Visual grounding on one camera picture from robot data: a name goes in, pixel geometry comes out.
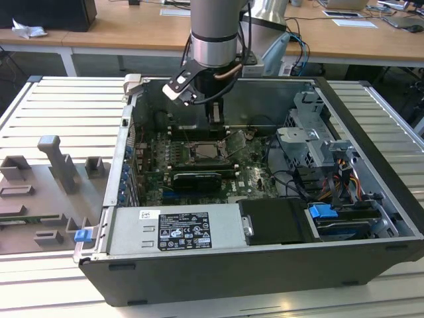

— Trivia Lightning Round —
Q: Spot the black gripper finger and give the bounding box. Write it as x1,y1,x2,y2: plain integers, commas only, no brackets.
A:
205,100,218,133
217,100,227,133

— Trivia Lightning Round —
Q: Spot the metal CPU socket cover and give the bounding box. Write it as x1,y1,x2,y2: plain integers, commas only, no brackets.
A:
222,130,248,159

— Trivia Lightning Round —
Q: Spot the RAM slot with white clips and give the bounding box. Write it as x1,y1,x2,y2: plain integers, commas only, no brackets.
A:
170,131,229,137
167,164,240,172
172,157,233,163
171,124,229,129

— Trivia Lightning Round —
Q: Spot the CPU socket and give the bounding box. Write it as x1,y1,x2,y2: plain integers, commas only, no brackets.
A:
184,140,233,164

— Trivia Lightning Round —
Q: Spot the pale blue teach pendant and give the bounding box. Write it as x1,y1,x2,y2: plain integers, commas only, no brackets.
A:
260,31,294,78

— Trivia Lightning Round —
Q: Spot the green motherboard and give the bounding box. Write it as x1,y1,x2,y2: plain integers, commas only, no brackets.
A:
132,127,289,205

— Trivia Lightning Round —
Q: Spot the metal drive cage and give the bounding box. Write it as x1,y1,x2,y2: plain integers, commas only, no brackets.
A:
274,89,358,173

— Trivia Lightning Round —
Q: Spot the wooden desk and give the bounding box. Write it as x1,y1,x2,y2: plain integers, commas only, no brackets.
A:
238,0,424,69
0,0,199,78

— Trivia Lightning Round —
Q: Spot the black plastic shroud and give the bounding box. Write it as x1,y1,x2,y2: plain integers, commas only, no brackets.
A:
237,197,317,246

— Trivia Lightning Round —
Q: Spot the silver power supply unit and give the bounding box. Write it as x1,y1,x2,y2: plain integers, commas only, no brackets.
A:
106,202,255,256

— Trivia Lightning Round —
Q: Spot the hard disk in blue carrier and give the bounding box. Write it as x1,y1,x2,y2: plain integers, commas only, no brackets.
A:
306,202,390,242

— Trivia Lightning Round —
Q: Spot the black PC case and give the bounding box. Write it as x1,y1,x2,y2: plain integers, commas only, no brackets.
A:
78,74,424,307

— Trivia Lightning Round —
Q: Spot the black box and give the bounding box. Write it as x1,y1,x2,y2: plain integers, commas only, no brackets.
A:
0,0,99,33

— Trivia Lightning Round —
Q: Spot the grey parts rack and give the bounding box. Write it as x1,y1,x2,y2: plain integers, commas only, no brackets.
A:
0,134,113,256

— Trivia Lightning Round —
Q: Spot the crumpled white paper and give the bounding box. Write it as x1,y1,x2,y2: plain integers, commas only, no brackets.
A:
11,18,48,38

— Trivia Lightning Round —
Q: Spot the grey laptop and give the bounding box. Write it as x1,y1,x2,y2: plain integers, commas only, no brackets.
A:
380,13,424,30

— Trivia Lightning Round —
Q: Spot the green RAM stick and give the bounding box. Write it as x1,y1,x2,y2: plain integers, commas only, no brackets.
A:
0,215,62,223

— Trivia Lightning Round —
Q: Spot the copper coloured hose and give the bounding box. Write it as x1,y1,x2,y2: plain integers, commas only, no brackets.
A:
213,63,245,81

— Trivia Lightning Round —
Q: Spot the black white camera mount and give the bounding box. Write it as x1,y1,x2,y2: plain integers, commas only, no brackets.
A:
161,68,201,107

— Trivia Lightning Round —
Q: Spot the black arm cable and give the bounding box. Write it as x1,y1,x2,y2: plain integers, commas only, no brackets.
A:
237,0,261,67

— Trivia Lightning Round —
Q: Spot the grey case latch handle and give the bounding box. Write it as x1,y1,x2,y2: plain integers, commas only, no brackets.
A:
122,73,152,97

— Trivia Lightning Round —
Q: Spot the coloured power wire bundle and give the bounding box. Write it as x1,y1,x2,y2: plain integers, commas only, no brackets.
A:
326,158,364,208

